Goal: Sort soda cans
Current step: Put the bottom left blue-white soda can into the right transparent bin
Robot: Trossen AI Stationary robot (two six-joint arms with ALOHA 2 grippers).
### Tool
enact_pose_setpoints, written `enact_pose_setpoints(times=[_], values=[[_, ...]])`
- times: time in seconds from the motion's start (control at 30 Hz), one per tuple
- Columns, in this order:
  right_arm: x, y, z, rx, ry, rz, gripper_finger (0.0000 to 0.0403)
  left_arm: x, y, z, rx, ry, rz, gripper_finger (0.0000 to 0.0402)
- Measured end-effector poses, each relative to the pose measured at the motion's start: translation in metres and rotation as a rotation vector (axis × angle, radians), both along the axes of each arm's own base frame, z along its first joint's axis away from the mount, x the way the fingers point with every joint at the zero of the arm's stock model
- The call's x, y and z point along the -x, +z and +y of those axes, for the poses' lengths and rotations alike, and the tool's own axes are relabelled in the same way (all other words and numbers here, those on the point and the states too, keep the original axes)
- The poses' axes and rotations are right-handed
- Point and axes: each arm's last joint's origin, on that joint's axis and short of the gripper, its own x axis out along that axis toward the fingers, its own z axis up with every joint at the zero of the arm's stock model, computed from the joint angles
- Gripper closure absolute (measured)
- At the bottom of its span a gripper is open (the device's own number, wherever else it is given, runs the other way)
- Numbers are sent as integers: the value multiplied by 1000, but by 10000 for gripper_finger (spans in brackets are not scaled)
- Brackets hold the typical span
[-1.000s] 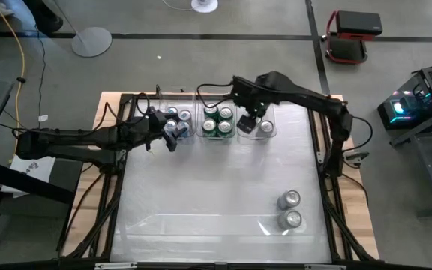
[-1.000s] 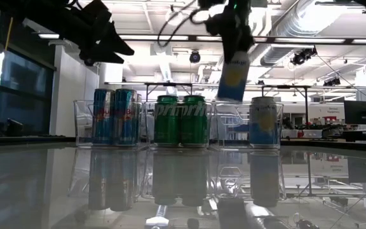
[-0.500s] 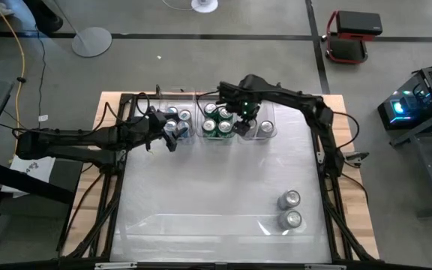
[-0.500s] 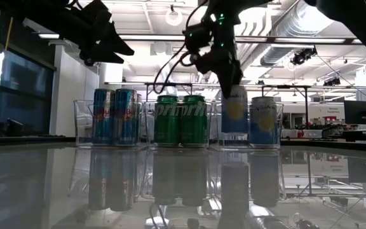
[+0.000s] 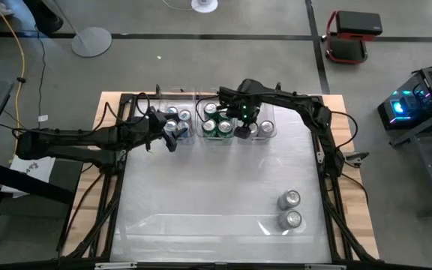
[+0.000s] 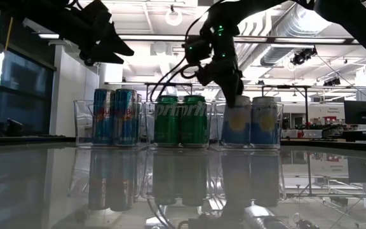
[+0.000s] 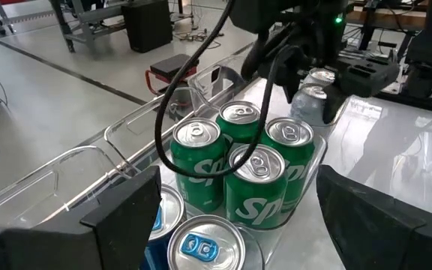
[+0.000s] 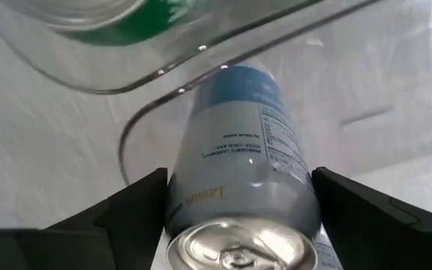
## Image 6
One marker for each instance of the black aluminium rig frame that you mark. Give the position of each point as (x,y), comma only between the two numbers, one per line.
(27,140)

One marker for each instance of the black computer monitor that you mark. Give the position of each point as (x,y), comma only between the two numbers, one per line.
(362,113)

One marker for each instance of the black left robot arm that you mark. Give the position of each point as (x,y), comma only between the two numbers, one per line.
(43,12)

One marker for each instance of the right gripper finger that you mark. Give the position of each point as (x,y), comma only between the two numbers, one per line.
(235,93)

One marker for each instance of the dark glass window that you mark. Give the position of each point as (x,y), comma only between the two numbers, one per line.
(24,95)

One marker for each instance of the black studio light fixture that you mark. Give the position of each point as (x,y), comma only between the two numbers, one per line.
(302,57)
(332,82)

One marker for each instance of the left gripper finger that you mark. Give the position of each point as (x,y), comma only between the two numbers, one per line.
(103,57)
(117,41)

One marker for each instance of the green Sprite can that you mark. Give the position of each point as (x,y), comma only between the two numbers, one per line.
(166,127)
(194,127)

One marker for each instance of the round white ceiling lamp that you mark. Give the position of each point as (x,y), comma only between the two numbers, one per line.
(174,19)

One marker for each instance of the long ceiling light bar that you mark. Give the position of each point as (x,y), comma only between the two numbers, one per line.
(157,37)

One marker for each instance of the small red container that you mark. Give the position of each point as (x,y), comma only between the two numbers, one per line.
(300,134)

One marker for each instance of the white lab bench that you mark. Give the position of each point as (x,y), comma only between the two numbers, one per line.
(313,133)

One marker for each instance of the clear plastic bin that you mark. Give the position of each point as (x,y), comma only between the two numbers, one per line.
(281,127)
(210,133)
(83,127)

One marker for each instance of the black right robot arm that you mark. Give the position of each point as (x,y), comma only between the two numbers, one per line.
(354,19)

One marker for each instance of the black power supply box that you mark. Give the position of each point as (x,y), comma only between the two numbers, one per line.
(13,127)

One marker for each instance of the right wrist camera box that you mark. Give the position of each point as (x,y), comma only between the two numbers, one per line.
(197,49)

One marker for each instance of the silver ventilation duct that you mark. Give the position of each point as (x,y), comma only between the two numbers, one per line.
(276,55)

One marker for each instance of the black office desk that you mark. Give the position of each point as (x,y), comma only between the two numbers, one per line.
(361,135)

